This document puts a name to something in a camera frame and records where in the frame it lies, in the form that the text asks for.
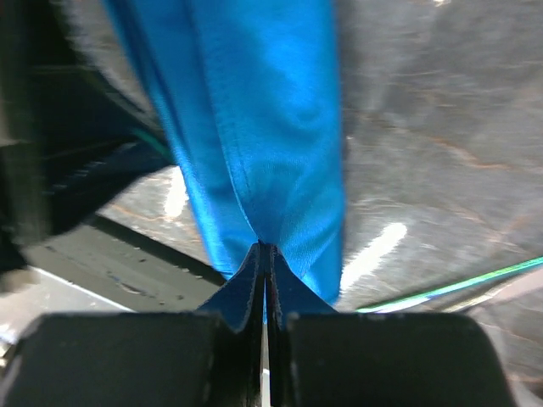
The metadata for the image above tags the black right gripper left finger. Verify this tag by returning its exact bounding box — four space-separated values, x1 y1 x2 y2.
1 244 264 406

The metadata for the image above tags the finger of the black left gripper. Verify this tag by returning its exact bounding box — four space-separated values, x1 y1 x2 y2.
1 1 173 273

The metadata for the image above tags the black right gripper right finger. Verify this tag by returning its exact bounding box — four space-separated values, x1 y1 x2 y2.
266 245 515 407

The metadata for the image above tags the blue cloth napkin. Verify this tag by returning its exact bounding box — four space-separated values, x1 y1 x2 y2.
105 1 346 303

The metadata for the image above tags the iridescent rainbow fork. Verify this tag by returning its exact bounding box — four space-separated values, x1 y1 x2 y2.
356 257 542 314

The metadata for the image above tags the silver table knife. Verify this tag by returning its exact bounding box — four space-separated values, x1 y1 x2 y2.
436 266 542 313

